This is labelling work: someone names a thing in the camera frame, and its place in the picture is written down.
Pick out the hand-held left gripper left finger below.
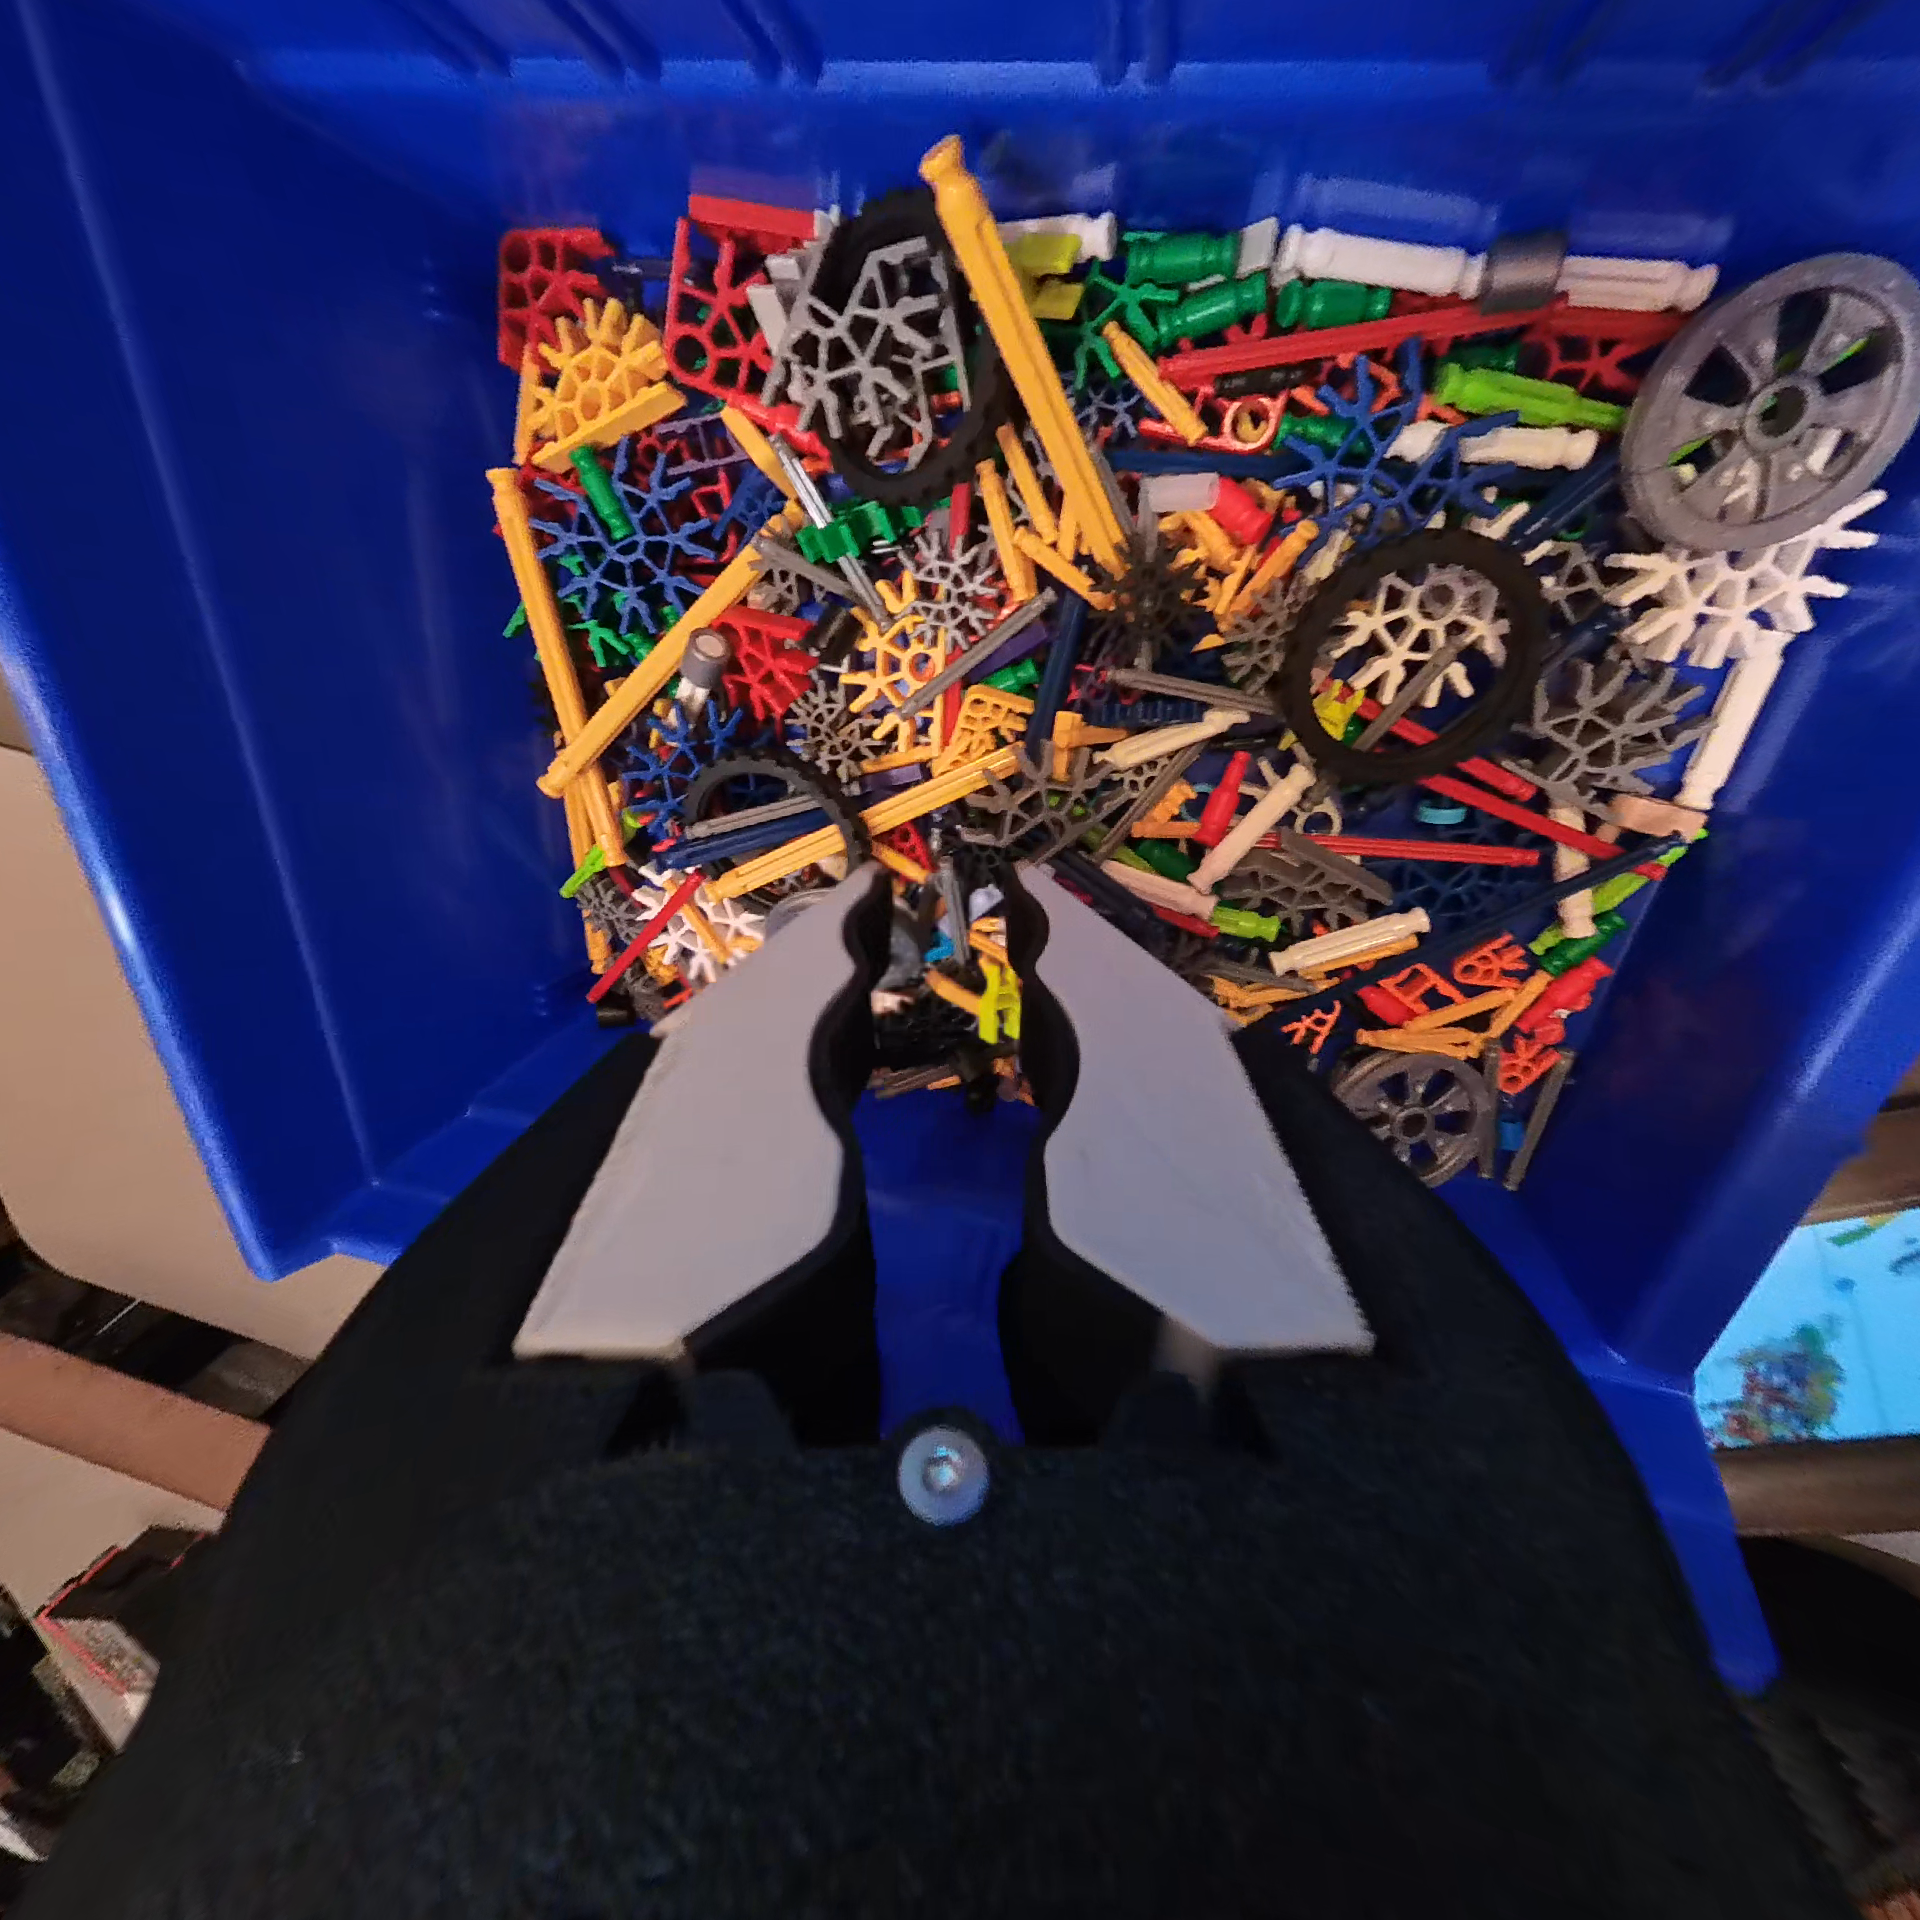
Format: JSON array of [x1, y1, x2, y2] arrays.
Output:
[[510, 866, 890, 1364]]

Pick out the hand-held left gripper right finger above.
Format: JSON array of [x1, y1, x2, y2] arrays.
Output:
[[1000, 866, 1376, 1355]]

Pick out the pile of colourful construction pieces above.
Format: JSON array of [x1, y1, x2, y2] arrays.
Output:
[[486, 136, 1920, 1194]]

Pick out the blue plastic storage bin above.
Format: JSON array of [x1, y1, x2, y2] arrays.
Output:
[[0, 0, 1920, 1697]]

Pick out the small grey spoked wheel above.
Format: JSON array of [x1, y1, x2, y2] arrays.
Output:
[[1333, 1047, 1501, 1191]]

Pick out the small black rubber tyre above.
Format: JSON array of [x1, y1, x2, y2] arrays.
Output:
[[688, 751, 875, 889]]

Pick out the large black rubber tyre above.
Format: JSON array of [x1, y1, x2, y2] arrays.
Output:
[[1280, 528, 1550, 789], [822, 193, 1011, 509]]

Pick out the large grey spoked wheel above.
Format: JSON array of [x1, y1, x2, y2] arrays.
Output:
[[1621, 251, 1920, 560]]

